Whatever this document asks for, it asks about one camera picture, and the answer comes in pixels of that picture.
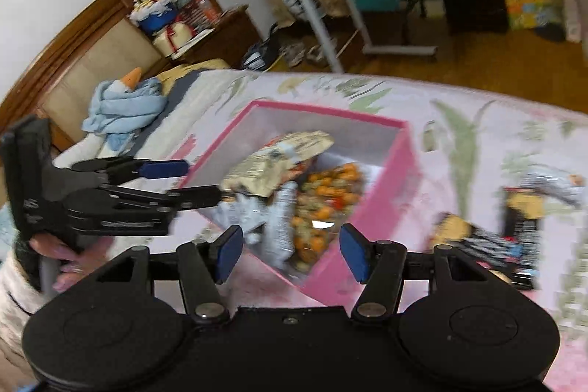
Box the colourful cardboard box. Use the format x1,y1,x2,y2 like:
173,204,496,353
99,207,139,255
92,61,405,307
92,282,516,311
504,0,567,31

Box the pink cardboard box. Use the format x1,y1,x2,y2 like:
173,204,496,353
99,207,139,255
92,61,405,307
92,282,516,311
177,99,422,309

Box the blue basin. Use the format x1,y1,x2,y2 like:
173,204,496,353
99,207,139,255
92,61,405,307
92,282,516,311
130,0,181,35

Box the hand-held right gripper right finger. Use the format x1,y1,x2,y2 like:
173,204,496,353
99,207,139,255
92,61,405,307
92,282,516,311
339,223,488,321

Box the person's left forearm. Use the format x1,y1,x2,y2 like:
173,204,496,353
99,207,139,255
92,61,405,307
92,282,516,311
0,231,60,374

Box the floral bed sheet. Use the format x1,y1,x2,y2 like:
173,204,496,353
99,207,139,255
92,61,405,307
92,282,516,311
0,67,588,392

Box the black snack bar packet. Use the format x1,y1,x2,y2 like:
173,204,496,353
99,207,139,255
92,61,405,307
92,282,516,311
431,212,525,270
502,187,548,237

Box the yellow pillow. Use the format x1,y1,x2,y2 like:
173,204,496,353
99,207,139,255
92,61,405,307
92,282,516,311
157,58,231,90

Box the blue plush toy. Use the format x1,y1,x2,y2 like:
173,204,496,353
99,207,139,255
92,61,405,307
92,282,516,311
82,67,165,145

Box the red label clear peanut bag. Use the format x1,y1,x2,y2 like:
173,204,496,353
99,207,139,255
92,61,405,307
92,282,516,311
293,161,369,271

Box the wooden nightstand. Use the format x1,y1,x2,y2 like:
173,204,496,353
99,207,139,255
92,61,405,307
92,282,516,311
169,5,263,70

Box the white red ribbon box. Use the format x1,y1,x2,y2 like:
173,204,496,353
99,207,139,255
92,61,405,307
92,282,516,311
153,21,199,58

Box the person's left hand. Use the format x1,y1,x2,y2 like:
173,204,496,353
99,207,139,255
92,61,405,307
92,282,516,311
30,233,118,294

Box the wooden headboard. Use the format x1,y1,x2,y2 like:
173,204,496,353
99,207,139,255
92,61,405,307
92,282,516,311
0,0,172,150

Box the pair of shoes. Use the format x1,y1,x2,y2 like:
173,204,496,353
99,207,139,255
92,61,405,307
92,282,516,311
275,40,337,68

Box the red printed box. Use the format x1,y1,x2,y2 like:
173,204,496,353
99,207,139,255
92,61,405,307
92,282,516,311
180,0,222,31

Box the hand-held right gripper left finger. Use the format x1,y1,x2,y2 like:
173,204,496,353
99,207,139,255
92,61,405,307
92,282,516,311
98,225,244,324

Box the large white noodle packet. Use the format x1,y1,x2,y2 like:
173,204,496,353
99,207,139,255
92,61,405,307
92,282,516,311
222,130,334,198

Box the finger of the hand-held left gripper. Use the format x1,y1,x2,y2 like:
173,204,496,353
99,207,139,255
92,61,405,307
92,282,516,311
71,158,190,186
98,184,226,213

